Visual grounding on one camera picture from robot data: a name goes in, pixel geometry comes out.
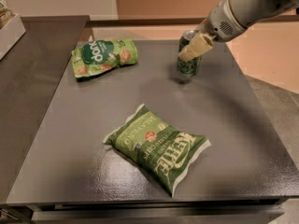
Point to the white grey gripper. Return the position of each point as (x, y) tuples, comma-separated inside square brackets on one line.
[(220, 24)]

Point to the green jalapeno kettle chip bag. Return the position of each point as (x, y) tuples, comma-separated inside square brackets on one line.
[(158, 147)]

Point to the green soda can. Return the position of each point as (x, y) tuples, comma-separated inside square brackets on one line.
[(189, 68)]

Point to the white box at left edge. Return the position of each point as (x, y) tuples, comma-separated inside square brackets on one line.
[(11, 28)]

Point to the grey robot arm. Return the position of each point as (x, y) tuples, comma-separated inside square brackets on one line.
[(248, 12)]

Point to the green rice chip bag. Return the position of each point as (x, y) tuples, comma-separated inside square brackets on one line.
[(97, 57)]

